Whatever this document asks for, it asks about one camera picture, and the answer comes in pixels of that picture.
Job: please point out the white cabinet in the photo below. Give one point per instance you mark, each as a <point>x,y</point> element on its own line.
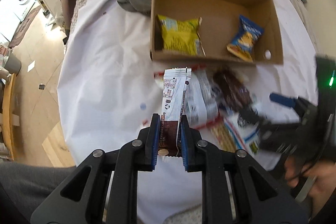
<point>55,9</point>

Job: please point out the dark brown snack packet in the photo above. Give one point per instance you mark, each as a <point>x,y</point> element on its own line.
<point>236,96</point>

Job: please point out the large white red snack bag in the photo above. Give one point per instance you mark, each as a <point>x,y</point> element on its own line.
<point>200,104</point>

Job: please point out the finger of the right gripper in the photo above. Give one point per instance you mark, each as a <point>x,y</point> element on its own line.
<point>280,99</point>
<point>251,117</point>

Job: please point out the white bed sheet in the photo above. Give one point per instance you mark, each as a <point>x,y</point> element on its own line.
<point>107,89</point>

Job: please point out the blue chips bag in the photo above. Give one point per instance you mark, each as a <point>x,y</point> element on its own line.
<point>244,41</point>

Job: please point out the brown cardboard box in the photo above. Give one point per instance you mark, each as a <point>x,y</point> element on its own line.
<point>220,23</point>

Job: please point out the grey trash bin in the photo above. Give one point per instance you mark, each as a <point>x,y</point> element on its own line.
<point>11,63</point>

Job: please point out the white blue snack bag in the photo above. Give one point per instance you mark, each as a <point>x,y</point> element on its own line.
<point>233,133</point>

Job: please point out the yellow snack bag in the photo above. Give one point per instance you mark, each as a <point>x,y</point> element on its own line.
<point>181,36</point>

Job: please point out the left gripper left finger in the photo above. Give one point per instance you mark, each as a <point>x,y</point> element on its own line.
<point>152,141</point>

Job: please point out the wooden furniture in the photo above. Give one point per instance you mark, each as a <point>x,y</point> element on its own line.
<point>8,119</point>

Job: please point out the brown white snack bar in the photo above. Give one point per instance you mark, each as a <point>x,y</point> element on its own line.
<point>175,82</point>

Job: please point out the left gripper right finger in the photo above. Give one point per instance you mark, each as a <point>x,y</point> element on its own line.
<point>189,139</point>

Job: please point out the person's right hand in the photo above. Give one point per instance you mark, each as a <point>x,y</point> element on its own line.
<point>324,185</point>

